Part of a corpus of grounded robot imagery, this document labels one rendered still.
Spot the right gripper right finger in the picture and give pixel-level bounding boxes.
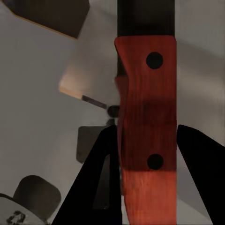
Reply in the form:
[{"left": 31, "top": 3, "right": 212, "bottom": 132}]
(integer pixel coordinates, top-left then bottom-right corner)
[{"left": 177, "top": 125, "right": 225, "bottom": 225}]

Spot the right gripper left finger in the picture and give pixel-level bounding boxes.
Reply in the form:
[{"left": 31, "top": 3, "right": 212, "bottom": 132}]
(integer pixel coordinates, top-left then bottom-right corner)
[{"left": 52, "top": 125, "right": 122, "bottom": 225}]

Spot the parer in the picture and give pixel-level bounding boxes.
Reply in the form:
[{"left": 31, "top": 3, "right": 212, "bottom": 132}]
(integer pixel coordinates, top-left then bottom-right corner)
[{"left": 114, "top": 0, "right": 177, "bottom": 225}]

